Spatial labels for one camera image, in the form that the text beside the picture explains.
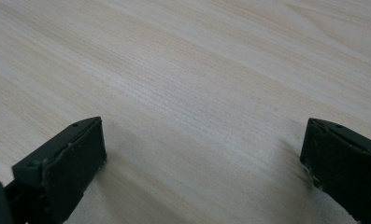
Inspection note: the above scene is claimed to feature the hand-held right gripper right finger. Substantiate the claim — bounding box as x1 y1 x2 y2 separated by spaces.
299 118 371 224

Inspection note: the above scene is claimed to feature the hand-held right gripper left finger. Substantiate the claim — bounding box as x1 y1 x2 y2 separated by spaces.
5 116 107 224

